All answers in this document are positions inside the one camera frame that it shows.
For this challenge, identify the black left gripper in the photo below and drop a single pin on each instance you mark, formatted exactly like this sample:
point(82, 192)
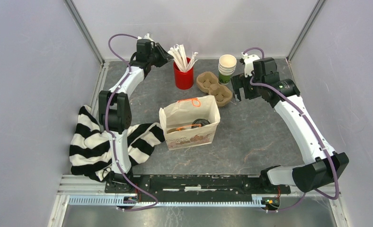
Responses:
point(165, 57)

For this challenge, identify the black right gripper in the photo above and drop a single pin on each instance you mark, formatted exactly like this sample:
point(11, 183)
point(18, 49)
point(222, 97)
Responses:
point(240, 81)

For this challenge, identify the black plastic cup lid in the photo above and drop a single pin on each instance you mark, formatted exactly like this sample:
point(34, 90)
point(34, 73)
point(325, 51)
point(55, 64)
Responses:
point(199, 123)

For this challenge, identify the beige paper gift bag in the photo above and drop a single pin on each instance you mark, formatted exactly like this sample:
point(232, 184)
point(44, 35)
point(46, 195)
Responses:
point(182, 114)

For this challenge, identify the brown pulp cup carrier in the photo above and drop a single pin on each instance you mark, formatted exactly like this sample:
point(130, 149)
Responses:
point(175, 130)

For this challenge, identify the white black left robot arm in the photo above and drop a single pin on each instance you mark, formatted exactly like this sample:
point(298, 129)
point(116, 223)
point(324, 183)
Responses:
point(114, 106)

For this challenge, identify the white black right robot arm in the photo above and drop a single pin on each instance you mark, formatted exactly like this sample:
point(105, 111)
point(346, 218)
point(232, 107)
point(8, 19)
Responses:
point(322, 164)

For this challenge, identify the white wrapped straws bundle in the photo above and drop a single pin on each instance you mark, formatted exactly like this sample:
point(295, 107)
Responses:
point(180, 58)

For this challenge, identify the stack of paper cups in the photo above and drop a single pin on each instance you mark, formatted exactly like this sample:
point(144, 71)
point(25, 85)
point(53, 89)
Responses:
point(226, 67)

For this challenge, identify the red straw holder cup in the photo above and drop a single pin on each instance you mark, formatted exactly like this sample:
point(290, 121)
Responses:
point(183, 80)

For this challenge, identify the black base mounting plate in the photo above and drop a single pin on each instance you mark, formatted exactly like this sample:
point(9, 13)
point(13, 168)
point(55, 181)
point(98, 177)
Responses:
point(200, 188)

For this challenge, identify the black white striped cloth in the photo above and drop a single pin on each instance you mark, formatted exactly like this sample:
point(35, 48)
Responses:
point(90, 153)

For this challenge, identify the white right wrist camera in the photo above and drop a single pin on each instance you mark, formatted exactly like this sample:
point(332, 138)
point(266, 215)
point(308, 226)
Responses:
point(247, 61)

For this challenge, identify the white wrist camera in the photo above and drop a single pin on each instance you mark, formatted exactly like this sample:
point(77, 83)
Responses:
point(247, 61)
point(147, 36)

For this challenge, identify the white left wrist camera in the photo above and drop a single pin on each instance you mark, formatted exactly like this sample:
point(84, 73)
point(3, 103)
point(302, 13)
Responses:
point(147, 36)

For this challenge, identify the white slotted cable duct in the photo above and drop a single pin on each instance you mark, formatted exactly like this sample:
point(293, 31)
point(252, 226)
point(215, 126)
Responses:
point(123, 201)

